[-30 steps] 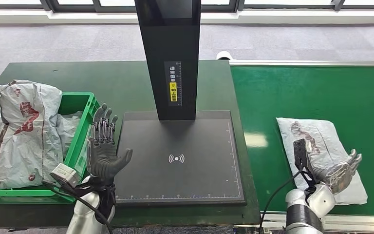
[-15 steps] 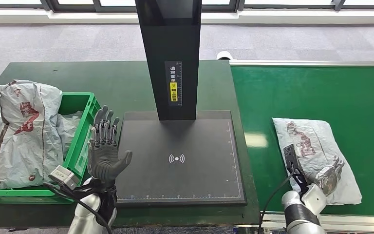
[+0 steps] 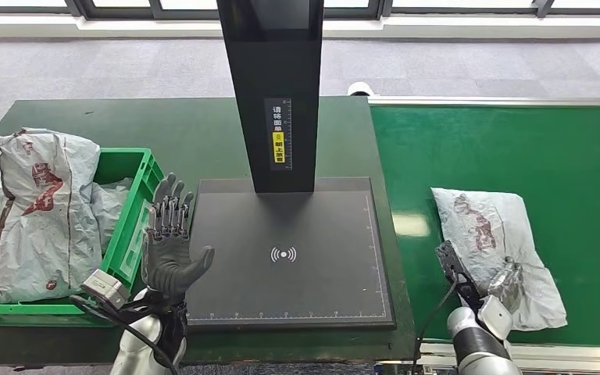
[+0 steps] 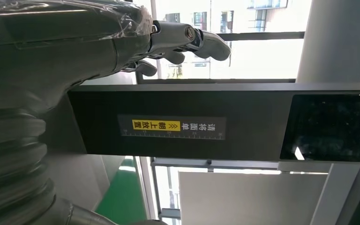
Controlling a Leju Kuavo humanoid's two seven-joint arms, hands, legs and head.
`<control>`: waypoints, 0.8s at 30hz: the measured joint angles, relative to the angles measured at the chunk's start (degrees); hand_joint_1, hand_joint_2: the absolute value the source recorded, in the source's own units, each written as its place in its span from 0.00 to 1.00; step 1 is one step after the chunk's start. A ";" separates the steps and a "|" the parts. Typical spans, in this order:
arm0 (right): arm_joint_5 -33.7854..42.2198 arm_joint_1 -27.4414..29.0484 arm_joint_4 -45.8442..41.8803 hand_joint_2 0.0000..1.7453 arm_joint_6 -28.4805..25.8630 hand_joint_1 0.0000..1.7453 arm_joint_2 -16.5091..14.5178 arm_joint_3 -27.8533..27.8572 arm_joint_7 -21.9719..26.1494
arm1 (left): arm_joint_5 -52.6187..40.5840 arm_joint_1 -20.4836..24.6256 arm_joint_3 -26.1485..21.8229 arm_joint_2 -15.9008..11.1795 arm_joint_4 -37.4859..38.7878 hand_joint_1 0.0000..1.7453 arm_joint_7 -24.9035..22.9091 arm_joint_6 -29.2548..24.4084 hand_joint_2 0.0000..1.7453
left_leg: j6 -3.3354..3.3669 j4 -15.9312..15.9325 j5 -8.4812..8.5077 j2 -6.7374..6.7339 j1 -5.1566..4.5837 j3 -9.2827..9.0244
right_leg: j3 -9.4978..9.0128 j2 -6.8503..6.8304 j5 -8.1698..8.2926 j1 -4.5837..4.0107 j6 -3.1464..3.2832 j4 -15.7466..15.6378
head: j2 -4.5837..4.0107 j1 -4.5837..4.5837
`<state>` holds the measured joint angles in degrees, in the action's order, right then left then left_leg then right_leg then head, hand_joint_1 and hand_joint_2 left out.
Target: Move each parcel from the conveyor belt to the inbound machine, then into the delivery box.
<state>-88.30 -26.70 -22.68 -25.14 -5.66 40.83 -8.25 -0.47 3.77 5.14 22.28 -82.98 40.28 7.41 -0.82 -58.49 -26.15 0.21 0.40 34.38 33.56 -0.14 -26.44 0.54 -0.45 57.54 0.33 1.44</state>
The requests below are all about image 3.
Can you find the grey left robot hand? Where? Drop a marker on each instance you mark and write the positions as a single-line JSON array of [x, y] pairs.
[[168, 264]]

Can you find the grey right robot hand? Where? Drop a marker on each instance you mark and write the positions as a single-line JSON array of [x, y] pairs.
[[507, 284]]

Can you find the grey mailer bag red print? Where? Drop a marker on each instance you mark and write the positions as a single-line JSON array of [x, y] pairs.
[[507, 227], [108, 212], [46, 233]]

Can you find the black inbound scanner machine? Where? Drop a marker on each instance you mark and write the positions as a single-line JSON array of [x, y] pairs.
[[284, 279]]

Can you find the green conveyor belt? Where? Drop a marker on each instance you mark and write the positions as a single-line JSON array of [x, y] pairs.
[[512, 150]]

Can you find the green plastic crate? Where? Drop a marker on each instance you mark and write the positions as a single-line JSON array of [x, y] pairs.
[[129, 243]]

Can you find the white window sill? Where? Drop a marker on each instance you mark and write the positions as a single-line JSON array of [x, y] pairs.
[[124, 28]]

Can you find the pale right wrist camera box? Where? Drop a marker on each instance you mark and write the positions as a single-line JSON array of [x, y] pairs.
[[455, 271]]

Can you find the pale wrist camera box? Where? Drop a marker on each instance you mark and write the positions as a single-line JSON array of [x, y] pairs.
[[455, 271], [106, 289]]

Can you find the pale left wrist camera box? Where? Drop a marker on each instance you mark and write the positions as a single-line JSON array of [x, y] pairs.
[[106, 289]]

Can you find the aluminium conveyor frame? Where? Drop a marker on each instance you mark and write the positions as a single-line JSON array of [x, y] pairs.
[[564, 358]]

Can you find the dark window frame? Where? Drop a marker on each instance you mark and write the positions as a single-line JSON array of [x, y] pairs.
[[124, 8]]

